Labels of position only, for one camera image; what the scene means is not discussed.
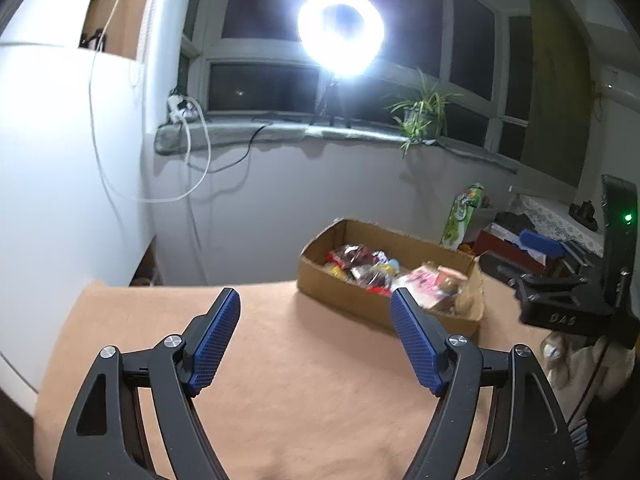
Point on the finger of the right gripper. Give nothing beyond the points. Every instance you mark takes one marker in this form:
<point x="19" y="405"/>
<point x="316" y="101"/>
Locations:
<point x="509" y="272"/>
<point x="554" y="249"/>

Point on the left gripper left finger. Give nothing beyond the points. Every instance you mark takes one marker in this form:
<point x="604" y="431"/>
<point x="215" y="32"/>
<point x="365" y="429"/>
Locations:
<point x="104" y="436"/>

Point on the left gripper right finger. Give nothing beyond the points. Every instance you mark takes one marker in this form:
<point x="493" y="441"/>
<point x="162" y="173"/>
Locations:
<point x="526" y="435"/>

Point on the clear red-ended snack bag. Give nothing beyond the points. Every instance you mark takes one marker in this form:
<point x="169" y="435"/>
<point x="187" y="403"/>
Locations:
<point x="350" y="255"/>

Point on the pink wafer packet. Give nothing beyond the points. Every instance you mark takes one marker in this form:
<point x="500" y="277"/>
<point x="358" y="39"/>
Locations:
<point x="429" y="288"/>

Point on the green snack bag background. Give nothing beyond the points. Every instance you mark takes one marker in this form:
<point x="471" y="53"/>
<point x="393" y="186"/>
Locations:
<point x="460" y="215"/>

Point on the long cardboard box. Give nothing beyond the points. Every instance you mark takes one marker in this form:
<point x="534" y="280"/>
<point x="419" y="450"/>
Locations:
<point x="328" y="283"/>

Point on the potted spider plant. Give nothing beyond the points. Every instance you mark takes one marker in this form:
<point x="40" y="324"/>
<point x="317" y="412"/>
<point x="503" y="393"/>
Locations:
<point x="421" y="118"/>

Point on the tan table cloth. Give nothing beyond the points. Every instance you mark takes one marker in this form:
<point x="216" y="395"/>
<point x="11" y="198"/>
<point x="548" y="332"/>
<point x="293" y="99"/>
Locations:
<point x="303" y="391"/>

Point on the grey windowsill cloth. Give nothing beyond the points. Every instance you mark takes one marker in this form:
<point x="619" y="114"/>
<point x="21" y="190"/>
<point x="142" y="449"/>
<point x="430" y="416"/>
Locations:
<point x="240" y="130"/>

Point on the white power strip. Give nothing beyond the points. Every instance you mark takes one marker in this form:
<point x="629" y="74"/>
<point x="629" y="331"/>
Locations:
<point x="182" y="107"/>

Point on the bright ring light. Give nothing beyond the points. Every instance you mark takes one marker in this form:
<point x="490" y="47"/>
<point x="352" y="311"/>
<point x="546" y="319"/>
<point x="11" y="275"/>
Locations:
<point x="342" y="36"/>

